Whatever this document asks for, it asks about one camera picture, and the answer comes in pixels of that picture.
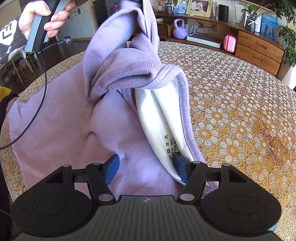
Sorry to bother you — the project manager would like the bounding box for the lilac sweatshirt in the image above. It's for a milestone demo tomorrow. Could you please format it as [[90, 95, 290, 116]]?
[[9, 1, 203, 196]]

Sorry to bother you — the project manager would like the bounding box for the patterned grey sleeve forearm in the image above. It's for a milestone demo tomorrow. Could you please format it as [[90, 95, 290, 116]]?
[[0, 18, 27, 67]]

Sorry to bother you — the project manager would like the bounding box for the person's left hand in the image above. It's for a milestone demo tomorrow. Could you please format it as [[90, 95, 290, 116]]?
[[17, 0, 76, 39]]

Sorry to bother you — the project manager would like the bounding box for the wooden dining chair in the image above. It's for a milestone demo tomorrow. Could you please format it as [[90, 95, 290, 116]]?
[[1, 50, 36, 88]]

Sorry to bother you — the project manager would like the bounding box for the gold lace tablecloth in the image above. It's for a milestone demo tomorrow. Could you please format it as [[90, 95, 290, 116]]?
[[1, 41, 295, 240]]

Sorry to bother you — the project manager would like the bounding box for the pink flower pot plant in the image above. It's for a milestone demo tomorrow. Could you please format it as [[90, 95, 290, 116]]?
[[156, 0, 188, 15]]

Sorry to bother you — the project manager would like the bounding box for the white flat box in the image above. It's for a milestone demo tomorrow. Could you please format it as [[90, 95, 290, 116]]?
[[186, 34, 222, 48]]

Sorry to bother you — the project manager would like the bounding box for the pink small case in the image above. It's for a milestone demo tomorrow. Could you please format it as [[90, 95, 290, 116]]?
[[223, 33, 237, 53]]

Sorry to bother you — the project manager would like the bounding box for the long wooden TV cabinet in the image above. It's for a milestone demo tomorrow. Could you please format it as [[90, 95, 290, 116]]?
[[156, 14, 285, 77]]

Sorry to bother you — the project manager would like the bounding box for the purple kettlebell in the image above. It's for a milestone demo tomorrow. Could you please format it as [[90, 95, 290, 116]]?
[[173, 18, 188, 40]]

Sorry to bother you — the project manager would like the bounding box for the blue painting canvas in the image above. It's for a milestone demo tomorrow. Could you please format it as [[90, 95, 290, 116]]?
[[260, 14, 278, 40]]

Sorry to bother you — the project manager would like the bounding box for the black cylindrical speaker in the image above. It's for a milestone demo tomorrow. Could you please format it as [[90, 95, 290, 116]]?
[[218, 4, 229, 22]]

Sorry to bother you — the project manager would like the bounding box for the gold framed photo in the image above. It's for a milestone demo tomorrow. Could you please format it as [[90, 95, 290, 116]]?
[[186, 0, 213, 18]]

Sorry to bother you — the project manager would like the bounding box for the tall potted green plant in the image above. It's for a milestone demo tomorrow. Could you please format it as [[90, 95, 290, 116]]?
[[270, 0, 296, 88]]

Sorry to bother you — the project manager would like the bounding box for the small green vase plant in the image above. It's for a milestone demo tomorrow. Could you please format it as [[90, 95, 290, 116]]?
[[238, 1, 270, 33]]

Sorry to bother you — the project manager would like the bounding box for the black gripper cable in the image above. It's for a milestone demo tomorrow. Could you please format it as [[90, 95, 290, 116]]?
[[0, 41, 61, 151]]

